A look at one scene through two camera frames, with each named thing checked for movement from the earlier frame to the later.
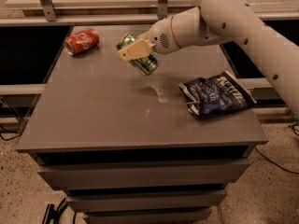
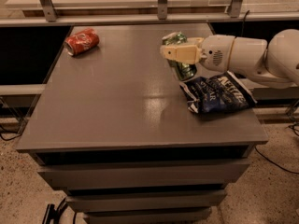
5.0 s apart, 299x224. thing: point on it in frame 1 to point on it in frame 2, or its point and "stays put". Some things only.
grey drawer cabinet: x=125 y=147 stays put
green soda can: x=147 y=64 to x=185 y=71
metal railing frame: x=45 y=13 stays put
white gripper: x=160 y=38 to x=216 y=53
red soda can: x=81 y=40 stays put
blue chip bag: x=216 y=95 stays put
